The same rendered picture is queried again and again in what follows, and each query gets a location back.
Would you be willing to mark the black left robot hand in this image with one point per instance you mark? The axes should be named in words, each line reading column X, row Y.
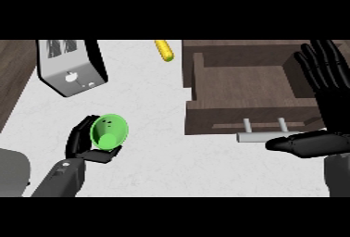
column 77, row 140

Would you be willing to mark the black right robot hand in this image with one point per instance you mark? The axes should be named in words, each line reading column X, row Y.
column 332, row 102

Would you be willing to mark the green cup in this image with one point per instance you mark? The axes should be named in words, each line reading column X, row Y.
column 109, row 131

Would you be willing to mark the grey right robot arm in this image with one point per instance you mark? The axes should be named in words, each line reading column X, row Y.
column 340, row 177

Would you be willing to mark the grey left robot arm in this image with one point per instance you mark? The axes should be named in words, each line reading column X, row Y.
column 61, row 180

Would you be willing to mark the brown wooden drawer box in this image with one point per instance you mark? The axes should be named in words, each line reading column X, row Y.
column 245, row 83

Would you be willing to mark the brown wooden drawer front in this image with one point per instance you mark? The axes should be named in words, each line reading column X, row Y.
column 219, row 118

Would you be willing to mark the grey rounded block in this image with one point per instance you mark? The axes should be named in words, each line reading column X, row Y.
column 13, row 174

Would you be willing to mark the silver and black toaster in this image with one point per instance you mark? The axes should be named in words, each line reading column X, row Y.
column 69, row 74

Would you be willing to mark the brown wooden cabinet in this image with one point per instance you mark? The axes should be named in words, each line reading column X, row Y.
column 236, row 46

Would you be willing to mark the yellow corn cob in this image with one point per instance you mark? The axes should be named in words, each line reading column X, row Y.
column 164, row 51

